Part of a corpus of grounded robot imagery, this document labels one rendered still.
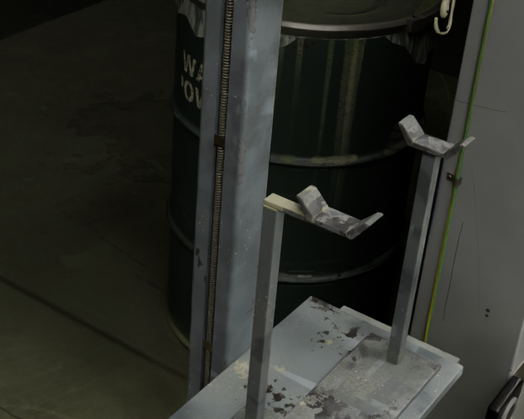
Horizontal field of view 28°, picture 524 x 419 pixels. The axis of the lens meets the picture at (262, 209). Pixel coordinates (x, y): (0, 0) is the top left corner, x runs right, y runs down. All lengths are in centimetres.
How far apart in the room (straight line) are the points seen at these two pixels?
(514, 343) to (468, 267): 14
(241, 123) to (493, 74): 51
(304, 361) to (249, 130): 33
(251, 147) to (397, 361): 34
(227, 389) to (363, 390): 16
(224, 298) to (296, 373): 14
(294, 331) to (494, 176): 41
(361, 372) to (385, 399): 5
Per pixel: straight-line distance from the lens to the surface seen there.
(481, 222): 159
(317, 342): 131
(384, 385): 126
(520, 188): 154
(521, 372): 176
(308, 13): 210
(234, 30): 105
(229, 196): 113
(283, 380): 125
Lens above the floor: 161
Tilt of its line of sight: 32 degrees down
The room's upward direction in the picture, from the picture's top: 5 degrees clockwise
